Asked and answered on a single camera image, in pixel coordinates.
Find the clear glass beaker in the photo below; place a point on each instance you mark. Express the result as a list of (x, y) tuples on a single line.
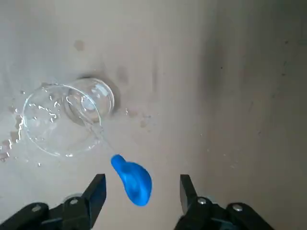
[(96, 95)]

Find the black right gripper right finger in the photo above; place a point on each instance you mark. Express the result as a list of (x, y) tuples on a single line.
[(192, 201)]

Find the glass pipette with blue bulb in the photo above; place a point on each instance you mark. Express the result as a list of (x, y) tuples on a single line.
[(135, 182)]

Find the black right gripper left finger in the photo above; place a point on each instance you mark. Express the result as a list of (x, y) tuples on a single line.
[(91, 201)]

